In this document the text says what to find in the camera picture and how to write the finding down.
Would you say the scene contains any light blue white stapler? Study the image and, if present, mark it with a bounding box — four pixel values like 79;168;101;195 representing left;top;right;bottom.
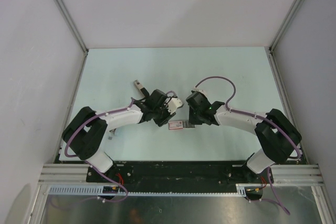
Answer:
109;129;117;136

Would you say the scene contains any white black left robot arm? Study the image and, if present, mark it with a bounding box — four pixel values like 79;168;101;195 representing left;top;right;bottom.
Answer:
61;89;184;182

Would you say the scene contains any red staple box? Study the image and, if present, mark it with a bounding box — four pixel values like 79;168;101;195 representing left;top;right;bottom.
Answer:
168;120;195;130

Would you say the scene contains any beige black small stapler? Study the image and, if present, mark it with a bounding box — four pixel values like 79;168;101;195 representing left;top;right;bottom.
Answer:
133;80;150;98

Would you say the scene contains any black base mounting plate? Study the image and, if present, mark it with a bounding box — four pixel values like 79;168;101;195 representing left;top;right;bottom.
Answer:
87;161;271;184

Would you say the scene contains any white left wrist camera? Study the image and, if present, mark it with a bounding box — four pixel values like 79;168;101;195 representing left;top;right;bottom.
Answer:
167;97;184;114

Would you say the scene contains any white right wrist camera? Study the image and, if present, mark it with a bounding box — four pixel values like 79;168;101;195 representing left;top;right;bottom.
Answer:
191;87;207;96

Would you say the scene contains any white slotted cable duct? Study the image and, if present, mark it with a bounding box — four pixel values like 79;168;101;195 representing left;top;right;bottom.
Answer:
47;183;263;197

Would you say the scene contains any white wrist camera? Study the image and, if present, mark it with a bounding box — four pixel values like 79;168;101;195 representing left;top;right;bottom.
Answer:
191;87;207;96
167;97;184;114

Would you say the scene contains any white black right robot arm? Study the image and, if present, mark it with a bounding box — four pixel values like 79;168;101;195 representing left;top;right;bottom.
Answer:
186;91;302;183

